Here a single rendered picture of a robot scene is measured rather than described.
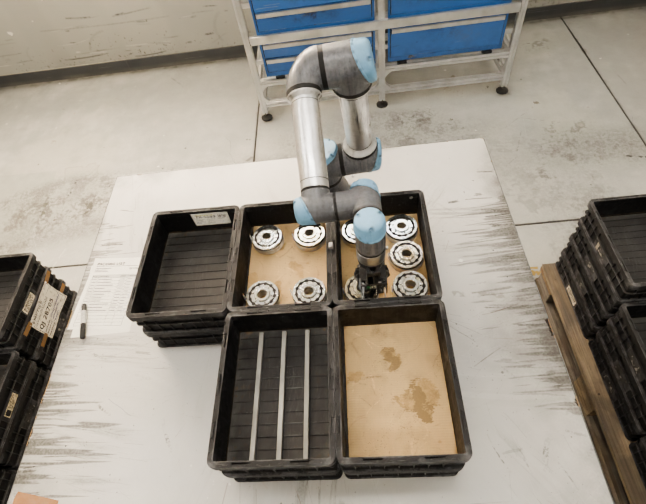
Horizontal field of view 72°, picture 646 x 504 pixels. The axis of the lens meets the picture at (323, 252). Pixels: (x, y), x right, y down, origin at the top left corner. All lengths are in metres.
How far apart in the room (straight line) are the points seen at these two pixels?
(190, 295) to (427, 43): 2.27
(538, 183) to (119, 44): 3.35
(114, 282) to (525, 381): 1.42
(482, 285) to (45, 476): 1.43
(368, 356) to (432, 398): 0.20
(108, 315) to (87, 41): 3.03
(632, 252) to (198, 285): 1.61
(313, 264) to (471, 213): 0.64
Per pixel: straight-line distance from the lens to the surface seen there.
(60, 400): 1.69
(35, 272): 2.30
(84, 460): 1.57
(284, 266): 1.44
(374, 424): 1.21
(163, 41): 4.20
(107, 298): 1.78
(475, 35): 3.21
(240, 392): 1.29
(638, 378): 1.93
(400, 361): 1.26
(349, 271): 1.40
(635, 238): 2.12
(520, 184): 2.86
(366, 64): 1.25
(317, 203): 1.11
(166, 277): 1.55
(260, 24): 3.02
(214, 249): 1.55
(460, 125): 3.18
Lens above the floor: 2.00
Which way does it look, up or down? 54 degrees down
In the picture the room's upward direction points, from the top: 11 degrees counter-clockwise
